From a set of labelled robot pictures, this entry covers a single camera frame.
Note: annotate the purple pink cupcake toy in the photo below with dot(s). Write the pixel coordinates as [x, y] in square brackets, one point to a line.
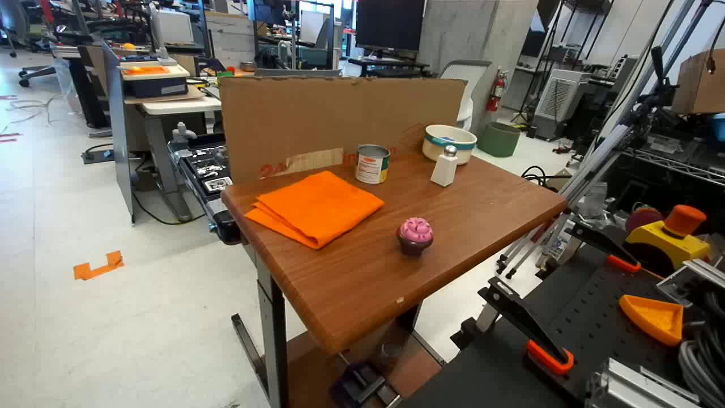
[415, 233]

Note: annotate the folded orange cloth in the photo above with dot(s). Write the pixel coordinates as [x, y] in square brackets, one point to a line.
[318, 206]

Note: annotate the white salt shaker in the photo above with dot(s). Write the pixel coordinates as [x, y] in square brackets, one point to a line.
[444, 168]

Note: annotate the brown cardboard panel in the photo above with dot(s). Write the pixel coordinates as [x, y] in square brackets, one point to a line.
[325, 120]

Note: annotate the white bowl teal rim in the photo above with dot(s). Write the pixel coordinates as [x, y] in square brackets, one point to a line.
[450, 143]

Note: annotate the green plastic bin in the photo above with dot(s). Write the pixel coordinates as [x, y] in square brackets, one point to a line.
[499, 138]

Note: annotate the red fire extinguisher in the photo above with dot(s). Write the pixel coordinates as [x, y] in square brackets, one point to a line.
[495, 91]

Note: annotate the black computer monitor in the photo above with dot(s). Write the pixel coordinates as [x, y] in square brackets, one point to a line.
[388, 23]

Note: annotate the white office desk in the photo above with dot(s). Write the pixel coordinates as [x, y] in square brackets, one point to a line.
[176, 114]

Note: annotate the black perforated base board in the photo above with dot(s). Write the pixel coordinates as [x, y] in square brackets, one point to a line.
[545, 341]

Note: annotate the yellow emergency stop box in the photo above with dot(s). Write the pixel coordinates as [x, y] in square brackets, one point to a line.
[670, 234]

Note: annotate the orange wedge block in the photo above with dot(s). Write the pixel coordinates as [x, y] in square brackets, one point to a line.
[653, 318]

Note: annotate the cardboard box on shelf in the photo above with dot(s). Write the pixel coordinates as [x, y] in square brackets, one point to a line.
[699, 82]

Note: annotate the aluminium rail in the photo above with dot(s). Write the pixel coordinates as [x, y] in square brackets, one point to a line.
[642, 383]

